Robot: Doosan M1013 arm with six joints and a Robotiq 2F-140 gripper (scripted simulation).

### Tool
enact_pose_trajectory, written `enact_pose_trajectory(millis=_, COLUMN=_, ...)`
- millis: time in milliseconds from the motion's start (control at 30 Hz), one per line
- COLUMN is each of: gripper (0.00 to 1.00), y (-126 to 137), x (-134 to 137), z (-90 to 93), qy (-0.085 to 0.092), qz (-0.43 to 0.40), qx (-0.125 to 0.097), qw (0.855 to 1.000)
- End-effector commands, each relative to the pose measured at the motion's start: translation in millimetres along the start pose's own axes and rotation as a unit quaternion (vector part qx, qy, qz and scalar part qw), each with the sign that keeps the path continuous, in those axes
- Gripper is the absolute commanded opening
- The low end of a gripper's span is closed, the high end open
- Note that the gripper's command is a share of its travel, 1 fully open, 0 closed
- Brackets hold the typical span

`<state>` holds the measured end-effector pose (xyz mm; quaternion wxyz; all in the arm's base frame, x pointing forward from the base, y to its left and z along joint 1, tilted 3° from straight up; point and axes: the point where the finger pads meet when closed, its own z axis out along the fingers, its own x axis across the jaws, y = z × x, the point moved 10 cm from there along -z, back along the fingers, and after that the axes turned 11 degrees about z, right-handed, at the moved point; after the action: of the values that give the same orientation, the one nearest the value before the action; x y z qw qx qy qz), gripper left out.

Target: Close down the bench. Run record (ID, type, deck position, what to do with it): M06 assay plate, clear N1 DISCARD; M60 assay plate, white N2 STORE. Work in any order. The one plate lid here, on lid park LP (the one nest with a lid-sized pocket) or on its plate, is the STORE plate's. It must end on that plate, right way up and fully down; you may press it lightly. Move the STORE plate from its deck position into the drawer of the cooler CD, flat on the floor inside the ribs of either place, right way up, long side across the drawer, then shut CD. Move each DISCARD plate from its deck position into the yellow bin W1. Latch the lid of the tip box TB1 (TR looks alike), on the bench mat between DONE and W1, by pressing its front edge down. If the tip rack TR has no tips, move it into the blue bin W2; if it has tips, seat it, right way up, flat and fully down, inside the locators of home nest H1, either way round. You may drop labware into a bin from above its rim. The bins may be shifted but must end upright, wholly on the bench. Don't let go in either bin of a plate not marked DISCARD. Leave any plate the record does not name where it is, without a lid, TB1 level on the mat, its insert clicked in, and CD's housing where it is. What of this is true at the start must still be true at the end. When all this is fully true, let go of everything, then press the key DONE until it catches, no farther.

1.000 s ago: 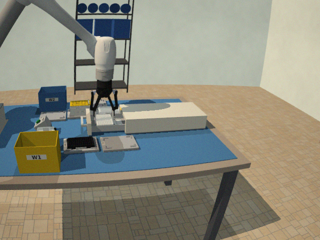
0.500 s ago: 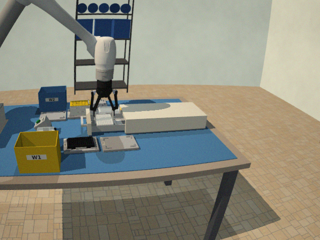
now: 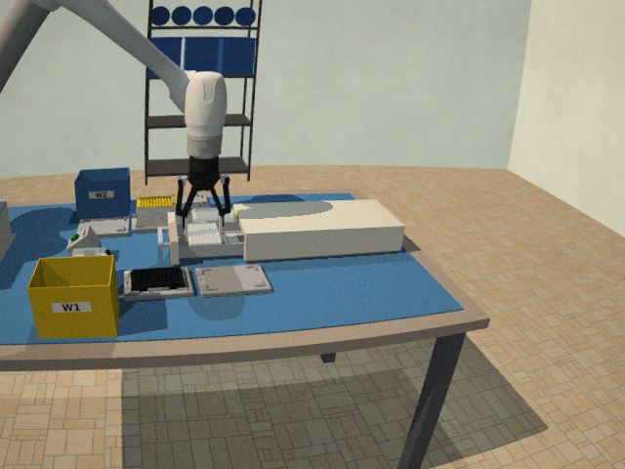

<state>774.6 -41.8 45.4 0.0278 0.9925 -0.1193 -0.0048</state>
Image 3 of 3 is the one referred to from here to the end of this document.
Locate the blue open-top bin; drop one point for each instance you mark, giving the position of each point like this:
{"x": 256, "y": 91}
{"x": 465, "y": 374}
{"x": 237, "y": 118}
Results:
{"x": 106, "y": 193}

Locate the yellow open-top bin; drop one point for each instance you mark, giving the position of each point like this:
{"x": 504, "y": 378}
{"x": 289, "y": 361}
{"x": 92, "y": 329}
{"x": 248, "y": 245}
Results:
{"x": 73, "y": 311}

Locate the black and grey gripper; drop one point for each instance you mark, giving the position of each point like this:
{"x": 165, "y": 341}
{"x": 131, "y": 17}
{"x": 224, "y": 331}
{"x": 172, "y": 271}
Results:
{"x": 204, "y": 178}

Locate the blue bench mat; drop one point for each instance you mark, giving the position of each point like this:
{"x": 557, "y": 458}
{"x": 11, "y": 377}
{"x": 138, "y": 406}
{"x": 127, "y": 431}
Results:
{"x": 308, "y": 293}

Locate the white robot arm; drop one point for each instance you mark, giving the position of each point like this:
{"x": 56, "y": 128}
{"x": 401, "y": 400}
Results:
{"x": 204, "y": 104}

